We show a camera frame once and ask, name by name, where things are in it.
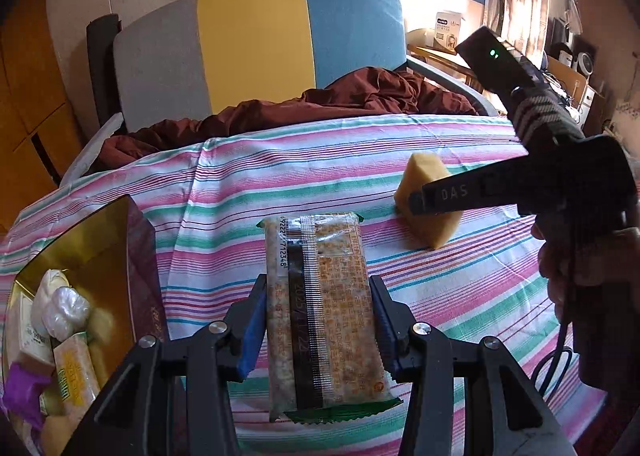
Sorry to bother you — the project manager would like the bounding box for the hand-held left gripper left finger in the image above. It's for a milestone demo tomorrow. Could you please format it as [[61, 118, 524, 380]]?
[[75, 273, 268, 456]]

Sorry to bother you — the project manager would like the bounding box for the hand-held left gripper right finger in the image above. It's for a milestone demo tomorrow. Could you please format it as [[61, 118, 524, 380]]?
[[369, 275, 576, 456]]

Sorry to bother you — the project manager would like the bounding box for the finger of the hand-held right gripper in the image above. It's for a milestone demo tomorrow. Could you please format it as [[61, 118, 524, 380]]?
[[409, 162, 524, 216]]

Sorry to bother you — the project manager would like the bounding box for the yellow sponge cake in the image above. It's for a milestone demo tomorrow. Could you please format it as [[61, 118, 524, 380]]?
[[395, 152, 462, 251]]

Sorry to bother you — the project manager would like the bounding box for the long cracker packet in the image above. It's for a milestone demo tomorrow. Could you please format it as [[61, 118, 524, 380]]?
[[257, 212, 403, 424]]

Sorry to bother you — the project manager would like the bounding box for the small green cracker packet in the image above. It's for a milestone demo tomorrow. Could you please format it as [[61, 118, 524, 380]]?
[[52, 333, 101, 417]]

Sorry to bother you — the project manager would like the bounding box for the gold tin box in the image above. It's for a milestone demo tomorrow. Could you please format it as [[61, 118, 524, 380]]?
[[0, 193, 171, 456]]

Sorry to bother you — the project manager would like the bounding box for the pearly white pastry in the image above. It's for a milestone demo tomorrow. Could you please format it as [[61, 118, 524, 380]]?
[[42, 286, 93, 342]]

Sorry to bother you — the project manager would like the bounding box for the tan box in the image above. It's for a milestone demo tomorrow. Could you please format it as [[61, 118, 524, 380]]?
[[40, 411, 76, 456]]

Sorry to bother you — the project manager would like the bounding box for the cream pastry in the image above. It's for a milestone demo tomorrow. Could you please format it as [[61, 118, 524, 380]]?
[[32, 268, 71, 317]]

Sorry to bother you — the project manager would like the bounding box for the purple wrapper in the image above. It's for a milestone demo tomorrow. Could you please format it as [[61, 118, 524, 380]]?
[[0, 361, 56, 429]]

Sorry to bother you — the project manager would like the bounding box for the person's right hand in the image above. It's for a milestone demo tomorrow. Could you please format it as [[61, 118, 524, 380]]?
[[531, 223, 640, 319]]

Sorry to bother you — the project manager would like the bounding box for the cluttered shelf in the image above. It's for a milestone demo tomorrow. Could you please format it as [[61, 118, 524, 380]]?
[[542, 0, 640, 147]]

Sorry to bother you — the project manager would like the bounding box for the wooden desk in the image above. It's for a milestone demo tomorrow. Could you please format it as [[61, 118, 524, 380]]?
[[406, 28, 493, 89]]

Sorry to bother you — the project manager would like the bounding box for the maroon blanket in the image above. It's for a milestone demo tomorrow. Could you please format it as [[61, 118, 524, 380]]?
[[97, 66, 478, 172]]

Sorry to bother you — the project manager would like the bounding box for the white carton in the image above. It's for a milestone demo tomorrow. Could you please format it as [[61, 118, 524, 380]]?
[[432, 11, 463, 54]]

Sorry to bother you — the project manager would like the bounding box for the striped cloth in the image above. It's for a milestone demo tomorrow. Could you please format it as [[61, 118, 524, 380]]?
[[0, 113, 616, 456]]

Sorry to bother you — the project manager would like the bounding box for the grey yellow blue chair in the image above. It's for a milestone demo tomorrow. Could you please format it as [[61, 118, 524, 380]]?
[[60, 0, 501, 187]]

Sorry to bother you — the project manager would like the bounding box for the black rolled mat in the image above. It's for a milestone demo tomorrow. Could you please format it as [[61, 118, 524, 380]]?
[[86, 13, 123, 137]]

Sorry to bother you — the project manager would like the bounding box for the wooden wardrobe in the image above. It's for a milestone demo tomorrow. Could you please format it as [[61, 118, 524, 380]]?
[[0, 0, 86, 232]]

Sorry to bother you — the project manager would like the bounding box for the black cable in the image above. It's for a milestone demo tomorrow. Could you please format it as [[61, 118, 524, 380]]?
[[530, 311, 576, 402]]

